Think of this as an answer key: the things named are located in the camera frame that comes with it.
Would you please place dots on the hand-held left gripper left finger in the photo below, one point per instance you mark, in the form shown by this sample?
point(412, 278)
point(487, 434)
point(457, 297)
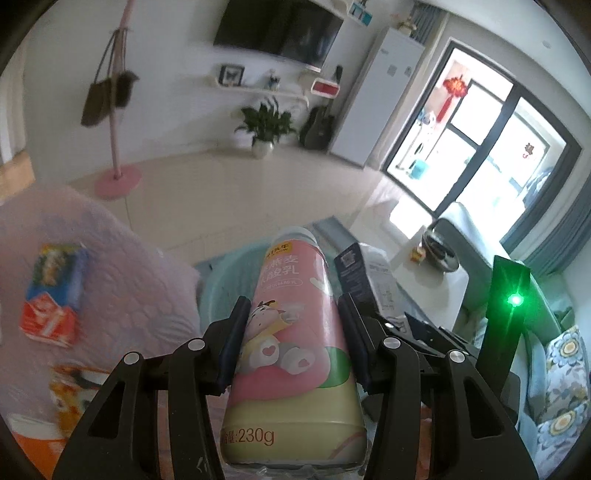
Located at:
point(230, 353)

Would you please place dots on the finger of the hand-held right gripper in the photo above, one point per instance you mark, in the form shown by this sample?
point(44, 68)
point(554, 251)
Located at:
point(427, 331)

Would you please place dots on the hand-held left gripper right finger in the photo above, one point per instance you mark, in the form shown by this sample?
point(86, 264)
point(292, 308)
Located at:
point(359, 344)

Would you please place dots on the pink yogurt drink bottle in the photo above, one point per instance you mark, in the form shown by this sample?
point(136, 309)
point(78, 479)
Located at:
point(295, 350)

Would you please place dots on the black and white carton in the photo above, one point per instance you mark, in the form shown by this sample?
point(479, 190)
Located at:
point(367, 277)

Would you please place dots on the teal plastic basin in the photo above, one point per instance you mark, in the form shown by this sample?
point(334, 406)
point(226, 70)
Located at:
point(226, 281)

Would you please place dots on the white coffee table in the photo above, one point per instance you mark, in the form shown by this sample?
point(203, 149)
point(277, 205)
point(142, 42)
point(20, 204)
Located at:
point(429, 290)

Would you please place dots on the floral cushion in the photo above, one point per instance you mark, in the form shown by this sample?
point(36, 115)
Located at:
point(565, 369)

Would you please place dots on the metal bowl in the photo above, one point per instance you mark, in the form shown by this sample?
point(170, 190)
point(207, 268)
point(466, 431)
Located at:
point(441, 249)

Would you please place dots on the grey green sofa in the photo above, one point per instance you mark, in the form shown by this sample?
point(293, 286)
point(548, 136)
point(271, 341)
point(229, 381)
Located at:
point(471, 249)

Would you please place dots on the grey curtain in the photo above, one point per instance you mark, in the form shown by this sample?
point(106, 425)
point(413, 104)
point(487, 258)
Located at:
point(554, 230)

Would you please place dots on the grey blue rug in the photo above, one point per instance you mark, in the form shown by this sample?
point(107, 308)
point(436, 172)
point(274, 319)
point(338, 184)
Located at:
point(330, 230)

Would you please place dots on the orange snack packet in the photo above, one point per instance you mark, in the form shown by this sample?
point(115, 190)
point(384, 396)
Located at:
point(74, 392)

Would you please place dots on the blue bucket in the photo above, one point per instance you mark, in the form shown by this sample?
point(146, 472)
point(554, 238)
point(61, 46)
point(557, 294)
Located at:
point(420, 169)

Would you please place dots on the blue and red snack packet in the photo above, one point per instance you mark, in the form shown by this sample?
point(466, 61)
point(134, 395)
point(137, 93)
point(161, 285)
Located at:
point(53, 295)

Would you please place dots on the black framed glass door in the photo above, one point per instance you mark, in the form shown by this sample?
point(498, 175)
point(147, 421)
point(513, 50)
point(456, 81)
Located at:
point(489, 138)

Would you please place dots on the pink coat stand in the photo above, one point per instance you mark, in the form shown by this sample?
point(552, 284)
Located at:
point(117, 177)

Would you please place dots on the white and orange cup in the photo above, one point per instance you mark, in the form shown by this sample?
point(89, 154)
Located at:
point(32, 434)

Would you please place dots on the black guitar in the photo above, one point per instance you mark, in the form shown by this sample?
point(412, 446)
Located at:
point(317, 128)

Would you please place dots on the potted green plant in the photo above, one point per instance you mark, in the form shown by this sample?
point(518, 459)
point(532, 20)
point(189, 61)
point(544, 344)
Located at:
point(265, 122)

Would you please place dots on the white standing air conditioner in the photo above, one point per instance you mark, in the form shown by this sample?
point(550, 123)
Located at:
point(376, 101)

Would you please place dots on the red hanging knot ornament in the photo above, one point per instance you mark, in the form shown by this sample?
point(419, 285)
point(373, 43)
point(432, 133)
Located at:
point(455, 87)

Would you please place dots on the red and white tissue box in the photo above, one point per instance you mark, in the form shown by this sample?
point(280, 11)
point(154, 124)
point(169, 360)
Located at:
point(325, 87)

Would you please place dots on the small shelf vase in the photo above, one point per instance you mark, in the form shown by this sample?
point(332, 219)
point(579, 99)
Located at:
point(274, 79)

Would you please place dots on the brown hanging bag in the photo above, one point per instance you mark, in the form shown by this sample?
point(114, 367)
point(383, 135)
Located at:
point(94, 101)

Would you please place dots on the dark furry hanging bag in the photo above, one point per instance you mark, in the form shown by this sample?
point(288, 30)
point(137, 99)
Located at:
point(123, 87)

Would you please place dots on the black picture frame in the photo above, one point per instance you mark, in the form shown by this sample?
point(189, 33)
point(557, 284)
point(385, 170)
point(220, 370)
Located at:
point(231, 75)

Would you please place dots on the black wall television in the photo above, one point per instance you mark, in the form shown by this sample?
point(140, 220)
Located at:
point(281, 27)

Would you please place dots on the white high wall shelf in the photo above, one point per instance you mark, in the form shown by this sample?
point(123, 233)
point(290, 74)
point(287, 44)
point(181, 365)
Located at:
point(351, 11)

